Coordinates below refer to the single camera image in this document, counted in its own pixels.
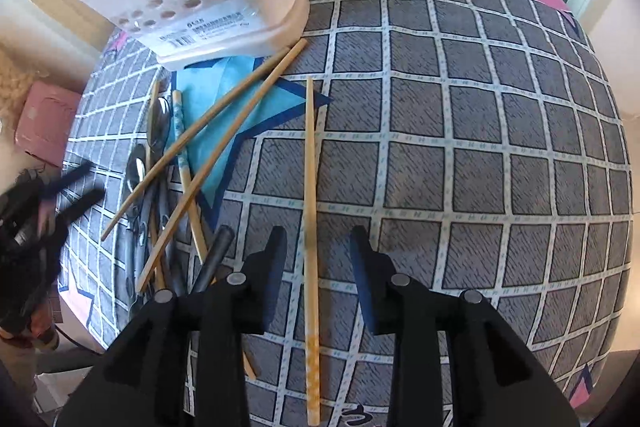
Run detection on black handled utensil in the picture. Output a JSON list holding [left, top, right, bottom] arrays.
[[191, 225, 234, 294]]

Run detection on blue patterned chopstick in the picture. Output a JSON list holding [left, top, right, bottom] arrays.
[[171, 90, 208, 262]]

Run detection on bamboo chopstick with orange end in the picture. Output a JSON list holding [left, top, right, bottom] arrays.
[[304, 77, 321, 426]]

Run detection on metal spoon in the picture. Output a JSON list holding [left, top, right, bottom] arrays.
[[122, 143, 146, 229], [146, 96, 171, 167]]

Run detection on long bamboo chopstick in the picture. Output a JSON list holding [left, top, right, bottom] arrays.
[[135, 37, 309, 294], [98, 46, 292, 242]]

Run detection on pink box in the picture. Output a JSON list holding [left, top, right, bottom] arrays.
[[14, 80, 81, 168]]

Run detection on grey checkered tablecloth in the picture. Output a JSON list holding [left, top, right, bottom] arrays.
[[56, 0, 634, 427]]

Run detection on wooden handled utensil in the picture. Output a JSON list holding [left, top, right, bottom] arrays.
[[145, 78, 167, 293]]

